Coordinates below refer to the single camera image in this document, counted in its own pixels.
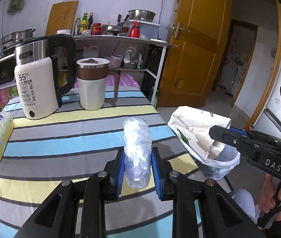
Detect white paper bag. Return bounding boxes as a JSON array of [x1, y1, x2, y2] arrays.
[[168, 106, 231, 163]]

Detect clear plastic bag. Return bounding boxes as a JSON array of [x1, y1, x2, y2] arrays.
[[123, 117, 152, 190]]

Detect white trash bin with liner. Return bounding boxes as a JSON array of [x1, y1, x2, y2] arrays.
[[190, 145, 241, 180]]

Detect person's right hand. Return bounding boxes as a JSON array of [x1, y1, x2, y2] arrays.
[[258, 173, 281, 222]]

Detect person's grey-trousered knee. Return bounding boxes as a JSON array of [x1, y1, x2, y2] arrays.
[[229, 189, 256, 224]]

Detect striped tablecloth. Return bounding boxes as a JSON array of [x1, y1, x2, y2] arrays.
[[0, 86, 203, 237]]

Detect yellow wooden door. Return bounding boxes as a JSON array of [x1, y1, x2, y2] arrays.
[[158, 0, 232, 107]]

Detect white metal shelf rack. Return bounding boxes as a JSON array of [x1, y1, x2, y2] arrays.
[[0, 35, 170, 110]]

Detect red thermos bottle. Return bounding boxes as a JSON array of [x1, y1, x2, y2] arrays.
[[129, 20, 140, 38]]

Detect white brown lidded mug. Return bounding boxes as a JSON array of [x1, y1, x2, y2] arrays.
[[76, 58, 121, 111]]

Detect white steel electric kettle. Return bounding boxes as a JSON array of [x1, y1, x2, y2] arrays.
[[14, 34, 76, 120]]

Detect steel mixing bowl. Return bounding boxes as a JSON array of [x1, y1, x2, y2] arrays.
[[128, 9, 156, 23]]

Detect steel cooking pot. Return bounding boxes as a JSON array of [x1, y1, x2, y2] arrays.
[[0, 29, 36, 55]]

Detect wooden cutting board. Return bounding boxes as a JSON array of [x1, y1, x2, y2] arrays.
[[45, 1, 79, 36]]

